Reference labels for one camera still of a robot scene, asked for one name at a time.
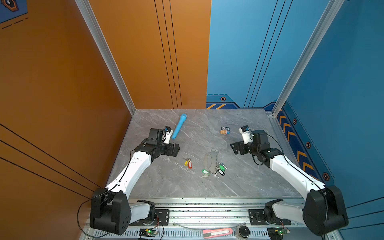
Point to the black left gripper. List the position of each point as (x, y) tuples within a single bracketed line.
[(169, 152)]

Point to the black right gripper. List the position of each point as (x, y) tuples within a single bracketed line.
[(241, 145)]

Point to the yellow tagged key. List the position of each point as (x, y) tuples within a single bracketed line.
[(187, 160)]

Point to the keyring with coloured keys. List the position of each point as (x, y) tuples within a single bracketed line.
[(212, 163)]

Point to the green tagged key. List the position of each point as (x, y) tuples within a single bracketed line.
[(206, 173)]

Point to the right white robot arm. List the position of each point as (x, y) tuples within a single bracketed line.
[(324, 209)]

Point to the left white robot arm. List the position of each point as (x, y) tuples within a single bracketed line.
[(110, 208)]

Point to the small colourful toy figure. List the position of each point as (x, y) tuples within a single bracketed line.
[(225, 130)]

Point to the light blue plastic tube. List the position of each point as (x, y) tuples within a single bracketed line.
[(183, 118)]

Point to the black round knob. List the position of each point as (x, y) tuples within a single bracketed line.
[(242, 232)]

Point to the left green circuit board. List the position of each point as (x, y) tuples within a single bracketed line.
[(148, 234)]

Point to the green circuit board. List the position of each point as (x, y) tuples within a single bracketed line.
[(148, 234), (278, 234)]

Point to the red utility knife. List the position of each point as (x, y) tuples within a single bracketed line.
[(208, 234)]

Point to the right green circuit board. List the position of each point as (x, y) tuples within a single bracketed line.
[(278, 234)]

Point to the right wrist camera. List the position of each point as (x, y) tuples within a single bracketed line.
[(256, 137)]

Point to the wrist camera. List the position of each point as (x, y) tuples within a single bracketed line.
[(256, 137), (158, 136)]

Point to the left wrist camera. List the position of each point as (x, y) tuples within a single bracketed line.
[(158, 136)]

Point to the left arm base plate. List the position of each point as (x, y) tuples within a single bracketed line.
[(163, 215)]

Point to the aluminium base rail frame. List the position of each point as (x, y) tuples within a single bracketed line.
[(190, 216)]

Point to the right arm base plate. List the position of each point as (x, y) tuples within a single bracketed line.
[(257, 218)]

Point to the aluminium corner post left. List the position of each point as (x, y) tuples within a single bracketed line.
[(91, 21)]

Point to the aluminium corner post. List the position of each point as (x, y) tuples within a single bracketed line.
[(91, 21), (315, 39)]

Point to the aluminium corner post right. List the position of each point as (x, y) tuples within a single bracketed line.
[(315, 39)]

